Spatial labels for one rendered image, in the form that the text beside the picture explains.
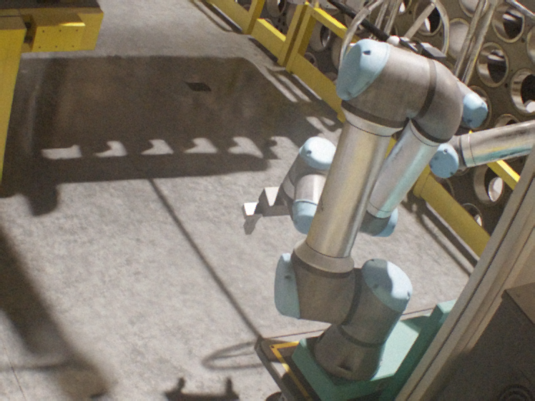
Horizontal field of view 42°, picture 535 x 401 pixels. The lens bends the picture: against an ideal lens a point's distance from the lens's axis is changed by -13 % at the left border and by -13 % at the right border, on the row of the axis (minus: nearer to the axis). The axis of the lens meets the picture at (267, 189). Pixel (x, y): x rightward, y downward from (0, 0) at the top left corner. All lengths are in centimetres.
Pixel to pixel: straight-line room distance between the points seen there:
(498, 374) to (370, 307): 35
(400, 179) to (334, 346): 35
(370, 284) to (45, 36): 130
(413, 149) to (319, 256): 26
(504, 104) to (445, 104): 262
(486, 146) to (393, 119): 46
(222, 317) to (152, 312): 21
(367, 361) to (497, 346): 38
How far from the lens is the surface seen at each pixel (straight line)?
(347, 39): 190
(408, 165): 147
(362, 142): 132
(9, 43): 227
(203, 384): 202
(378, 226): 162
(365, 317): 146
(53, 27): 229
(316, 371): 157
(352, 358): 154
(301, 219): 157
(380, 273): 147
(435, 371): 153
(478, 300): 142
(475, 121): 182
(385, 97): 129
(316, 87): 376
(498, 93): 397
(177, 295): 227
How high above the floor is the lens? 144
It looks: 30 degrees down
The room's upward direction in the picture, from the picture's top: 20 degrees clockwise
